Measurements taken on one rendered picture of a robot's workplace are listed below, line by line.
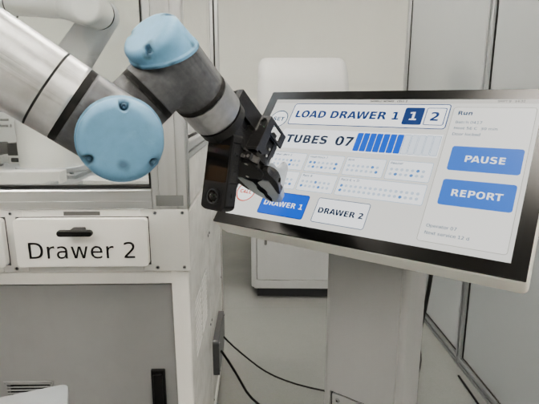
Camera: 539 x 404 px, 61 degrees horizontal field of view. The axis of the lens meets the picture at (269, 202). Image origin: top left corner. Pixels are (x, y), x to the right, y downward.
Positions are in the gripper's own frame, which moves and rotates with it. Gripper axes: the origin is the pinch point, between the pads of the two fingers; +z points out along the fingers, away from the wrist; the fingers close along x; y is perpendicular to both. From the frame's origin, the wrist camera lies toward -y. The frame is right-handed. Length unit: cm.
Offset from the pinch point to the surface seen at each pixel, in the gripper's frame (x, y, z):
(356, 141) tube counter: -9.4, 14.8, 2.6
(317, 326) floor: 65, 10, 170
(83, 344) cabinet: 51, -35, 21
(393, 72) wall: 110, 257, 242
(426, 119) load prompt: -20.2, 19.8, 2.6
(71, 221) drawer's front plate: 47.9, -12.3, -0.3
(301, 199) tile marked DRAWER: -3.2, 2.1, 2.7
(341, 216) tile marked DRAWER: -11.5, 0.3, 2.7
